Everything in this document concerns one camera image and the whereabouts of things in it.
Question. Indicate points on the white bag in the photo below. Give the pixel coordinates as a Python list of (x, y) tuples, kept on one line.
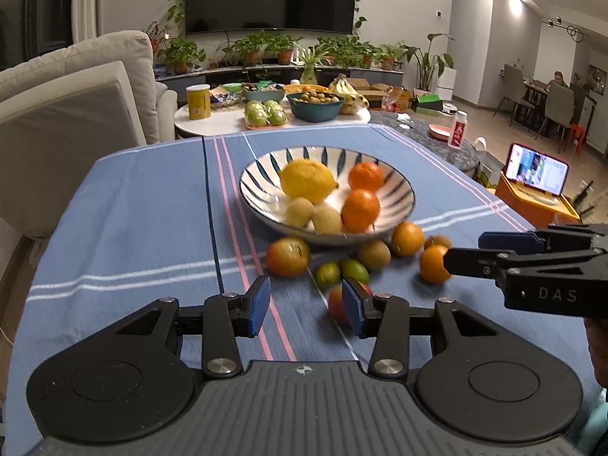
[(479, 147)]

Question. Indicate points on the orange basket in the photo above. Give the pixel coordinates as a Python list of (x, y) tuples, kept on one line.
[(304, 88)]

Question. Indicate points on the green potted plant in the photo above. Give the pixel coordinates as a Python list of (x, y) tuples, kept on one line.
[(387, 57), (183, 57), (249, 50), (283, 48), (365, 53), (342, 50)]

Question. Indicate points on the brown kiwi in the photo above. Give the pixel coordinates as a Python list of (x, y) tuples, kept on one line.
[(439, 241), (375, 252)]

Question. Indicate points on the orange tissue box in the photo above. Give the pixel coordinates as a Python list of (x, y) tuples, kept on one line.
[(527, 206)]

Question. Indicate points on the white bottle red label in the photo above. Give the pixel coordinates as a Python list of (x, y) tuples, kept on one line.
[(458, 130)]

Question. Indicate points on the grey dining chair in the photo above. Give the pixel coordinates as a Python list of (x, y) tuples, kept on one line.
[(512, 83), (558, 107)]

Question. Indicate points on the red stool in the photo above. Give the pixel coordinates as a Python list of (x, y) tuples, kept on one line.
[(577, 135)]

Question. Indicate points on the white crumpled tissue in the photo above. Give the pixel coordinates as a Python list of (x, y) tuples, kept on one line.
[(404, 117)]

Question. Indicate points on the yellow lemon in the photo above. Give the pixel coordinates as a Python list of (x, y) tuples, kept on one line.
[(306, 179)]

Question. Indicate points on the bunch of bananas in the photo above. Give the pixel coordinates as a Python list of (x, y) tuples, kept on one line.
[(344, 90)]

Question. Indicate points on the glass vase with plant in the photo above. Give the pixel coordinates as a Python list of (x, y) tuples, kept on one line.
[(308, 69)]

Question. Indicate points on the pink dish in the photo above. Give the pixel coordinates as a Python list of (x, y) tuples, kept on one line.
[(439, 130)]

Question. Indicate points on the framed wall art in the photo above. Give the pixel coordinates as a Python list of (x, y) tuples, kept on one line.
[(597, 74)]

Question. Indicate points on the white air purifier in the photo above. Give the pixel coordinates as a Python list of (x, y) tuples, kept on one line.
[(446, 83)]

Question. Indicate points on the beige recliner armchair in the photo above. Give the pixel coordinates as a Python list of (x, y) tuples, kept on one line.
[(71, 128)]

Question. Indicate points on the dark window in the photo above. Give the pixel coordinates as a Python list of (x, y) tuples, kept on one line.
[(47, 4)]

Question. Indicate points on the dark marble coffee table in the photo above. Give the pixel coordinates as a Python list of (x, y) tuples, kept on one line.
[(468, 156)]

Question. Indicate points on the white round table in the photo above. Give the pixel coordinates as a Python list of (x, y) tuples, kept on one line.
[(213, 126)]

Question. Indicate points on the red and yellow apple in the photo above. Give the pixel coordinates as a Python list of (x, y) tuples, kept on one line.
[(287, 257)]

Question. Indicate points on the striped ceramic bowl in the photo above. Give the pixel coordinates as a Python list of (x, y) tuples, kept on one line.
[(259, 187)]

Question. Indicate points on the pile of longans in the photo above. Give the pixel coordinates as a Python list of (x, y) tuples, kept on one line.
[(313, 97)]

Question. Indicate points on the red berry branches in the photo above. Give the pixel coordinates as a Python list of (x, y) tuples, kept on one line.
[(154, 33)]

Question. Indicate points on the pile of snack packets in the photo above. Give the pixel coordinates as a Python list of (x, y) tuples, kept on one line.
[(225, 97)]

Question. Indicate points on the green box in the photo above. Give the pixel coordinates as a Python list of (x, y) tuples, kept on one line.
[(427, 103)]

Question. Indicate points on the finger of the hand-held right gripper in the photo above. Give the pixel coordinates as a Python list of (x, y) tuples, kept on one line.
[(470, 262), (506, 241)]

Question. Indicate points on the green apple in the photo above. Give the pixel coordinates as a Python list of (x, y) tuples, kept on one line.
[(258, 119), (278, 117), (272, 105), (254, 108)]

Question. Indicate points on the large reddish orange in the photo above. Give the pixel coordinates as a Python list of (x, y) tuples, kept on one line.
[(365, 176)]

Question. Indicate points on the green container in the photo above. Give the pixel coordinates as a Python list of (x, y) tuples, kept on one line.
[(266, 91)]

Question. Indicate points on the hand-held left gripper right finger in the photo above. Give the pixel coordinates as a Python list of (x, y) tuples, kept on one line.
[(354, 306)]

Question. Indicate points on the teal bowl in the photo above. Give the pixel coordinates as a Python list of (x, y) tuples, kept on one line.
[(313, 111)]

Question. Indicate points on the tall large-leaf plant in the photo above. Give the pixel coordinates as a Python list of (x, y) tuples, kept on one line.
[(430, 57)]

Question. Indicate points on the person's right hand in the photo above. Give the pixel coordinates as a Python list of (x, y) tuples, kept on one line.
[(597, 346)]

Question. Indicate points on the pale yellow plum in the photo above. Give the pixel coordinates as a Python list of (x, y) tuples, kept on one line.
[(299, 212), (327, 220)]

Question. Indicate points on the blue striped tablecloth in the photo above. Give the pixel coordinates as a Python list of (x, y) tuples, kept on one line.
[(142, 228)]

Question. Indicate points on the yellow can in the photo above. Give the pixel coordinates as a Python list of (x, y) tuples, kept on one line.
[(198, 102)]

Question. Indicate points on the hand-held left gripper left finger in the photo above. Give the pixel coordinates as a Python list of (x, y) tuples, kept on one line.
[(259, 304)]

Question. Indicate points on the smartphone with lit screen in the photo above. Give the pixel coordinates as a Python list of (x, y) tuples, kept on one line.
[(536, 168)]

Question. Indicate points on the small orange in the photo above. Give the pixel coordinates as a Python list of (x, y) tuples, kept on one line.
[(407, 239), (431, 266)]

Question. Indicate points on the white robot vacuum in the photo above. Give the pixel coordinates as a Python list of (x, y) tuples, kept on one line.
[(449, 110)]

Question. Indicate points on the open cardboard box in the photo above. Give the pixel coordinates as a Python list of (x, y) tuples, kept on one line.
[(394, 97), (361, 84)]

